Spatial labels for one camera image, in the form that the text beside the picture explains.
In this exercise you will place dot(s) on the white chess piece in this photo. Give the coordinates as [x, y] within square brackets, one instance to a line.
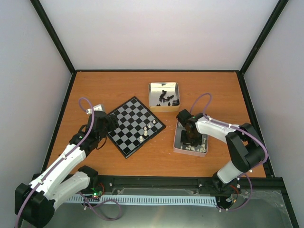
[145, 133]

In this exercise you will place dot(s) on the black chess pieces pile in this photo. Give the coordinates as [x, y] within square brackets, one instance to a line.
[168, 99]

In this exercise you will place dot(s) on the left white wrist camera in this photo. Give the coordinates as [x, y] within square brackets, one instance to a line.
[97, 108]

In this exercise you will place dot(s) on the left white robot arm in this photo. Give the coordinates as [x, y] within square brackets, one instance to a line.
[37, 201]

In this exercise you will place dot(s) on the black and silver chessboard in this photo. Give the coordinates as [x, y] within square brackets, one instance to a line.
[133, 116]

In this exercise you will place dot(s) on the white chess pieces pile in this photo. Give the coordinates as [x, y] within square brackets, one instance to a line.
[202, 148]

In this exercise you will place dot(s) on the black aluminium frame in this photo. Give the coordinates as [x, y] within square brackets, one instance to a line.
[281, 4]

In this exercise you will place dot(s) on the green lit circuit board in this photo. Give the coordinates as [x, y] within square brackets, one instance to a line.
[98, 191]

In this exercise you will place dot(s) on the light blue cable duct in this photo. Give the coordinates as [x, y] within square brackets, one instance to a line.
[145, 200]

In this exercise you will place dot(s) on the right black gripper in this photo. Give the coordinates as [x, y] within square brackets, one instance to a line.
[183, 139]

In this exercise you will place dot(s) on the pink square tin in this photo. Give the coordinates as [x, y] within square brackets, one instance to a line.
[177, 142]

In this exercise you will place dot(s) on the gold square tin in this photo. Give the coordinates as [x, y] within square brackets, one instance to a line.
[155, 90]

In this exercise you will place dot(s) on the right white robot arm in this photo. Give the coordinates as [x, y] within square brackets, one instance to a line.
[244, 145]

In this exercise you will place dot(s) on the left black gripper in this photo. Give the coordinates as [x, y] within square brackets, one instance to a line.
[113, 121]

